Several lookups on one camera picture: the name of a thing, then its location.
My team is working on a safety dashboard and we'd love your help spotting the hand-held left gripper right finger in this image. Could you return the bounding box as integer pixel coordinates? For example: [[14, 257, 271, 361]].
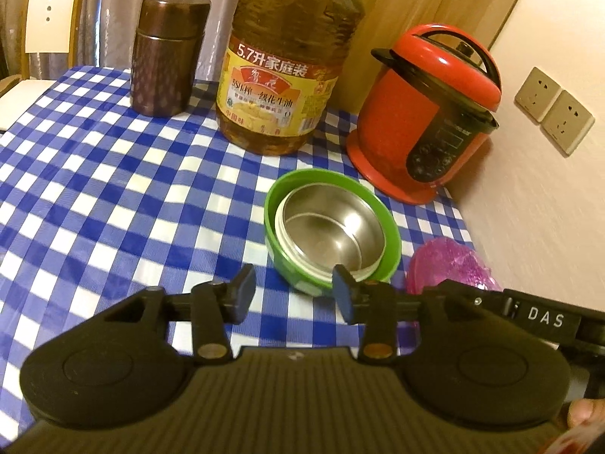
[[332, 265, 478, 360]]

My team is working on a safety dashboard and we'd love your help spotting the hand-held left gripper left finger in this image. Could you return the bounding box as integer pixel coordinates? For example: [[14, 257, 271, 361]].
[[101, 264, 257, 365]]

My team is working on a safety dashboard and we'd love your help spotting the green plastic bowl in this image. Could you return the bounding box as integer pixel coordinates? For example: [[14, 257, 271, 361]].
[[264, 169, 402, 296]]

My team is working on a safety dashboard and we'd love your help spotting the stainless steel bowl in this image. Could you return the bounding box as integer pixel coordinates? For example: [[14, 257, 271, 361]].
[[274, 184, 385, 280]]

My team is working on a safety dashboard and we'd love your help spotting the person's right hand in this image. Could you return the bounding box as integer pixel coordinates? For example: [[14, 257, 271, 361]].
[[565, 398, 605, 454]]

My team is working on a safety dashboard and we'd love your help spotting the blue checked tablecloth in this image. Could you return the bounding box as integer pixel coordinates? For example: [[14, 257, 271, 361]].
[[0, 65, 476, 365]]

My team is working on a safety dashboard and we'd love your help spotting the red electric rice cooker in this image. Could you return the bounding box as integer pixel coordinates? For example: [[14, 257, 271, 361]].
[[346, 23, 502, 205]]

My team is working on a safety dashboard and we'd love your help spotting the large cooking oil bottle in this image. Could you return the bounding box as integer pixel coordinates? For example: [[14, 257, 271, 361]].
[[216, 0, 366, 156]]

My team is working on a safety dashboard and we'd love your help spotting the brown metal canister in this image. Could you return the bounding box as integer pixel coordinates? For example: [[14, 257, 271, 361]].
[[131, 0, 211, 118]]

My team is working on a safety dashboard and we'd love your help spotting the beige curtain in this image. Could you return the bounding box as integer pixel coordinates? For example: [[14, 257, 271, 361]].
[[350, 0, 537, 105]]

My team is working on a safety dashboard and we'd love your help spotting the white wooden chair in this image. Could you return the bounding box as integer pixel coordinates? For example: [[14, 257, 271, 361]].
[[0, 0, 88, 133]]

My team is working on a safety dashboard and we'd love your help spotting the beige wall socket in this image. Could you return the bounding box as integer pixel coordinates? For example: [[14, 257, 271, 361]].
[[514, 67, 562, 124], [541, 90, 595, 155]]

